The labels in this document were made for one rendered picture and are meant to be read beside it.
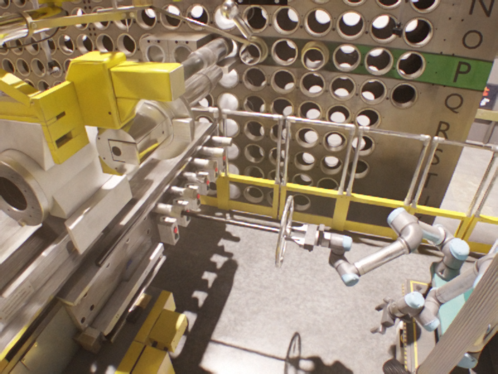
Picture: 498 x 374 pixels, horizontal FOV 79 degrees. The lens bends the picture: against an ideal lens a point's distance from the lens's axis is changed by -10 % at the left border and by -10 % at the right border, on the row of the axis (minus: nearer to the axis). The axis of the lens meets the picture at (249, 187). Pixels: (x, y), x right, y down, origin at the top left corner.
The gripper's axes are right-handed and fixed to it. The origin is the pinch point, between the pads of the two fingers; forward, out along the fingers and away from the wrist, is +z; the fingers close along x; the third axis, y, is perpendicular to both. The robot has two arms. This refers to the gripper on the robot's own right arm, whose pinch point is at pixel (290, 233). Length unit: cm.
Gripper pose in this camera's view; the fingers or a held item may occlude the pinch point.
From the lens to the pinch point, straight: 174.3
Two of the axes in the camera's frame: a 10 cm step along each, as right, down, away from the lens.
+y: 0.3, 7.4, 6.7
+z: -9.6, -1.6, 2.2
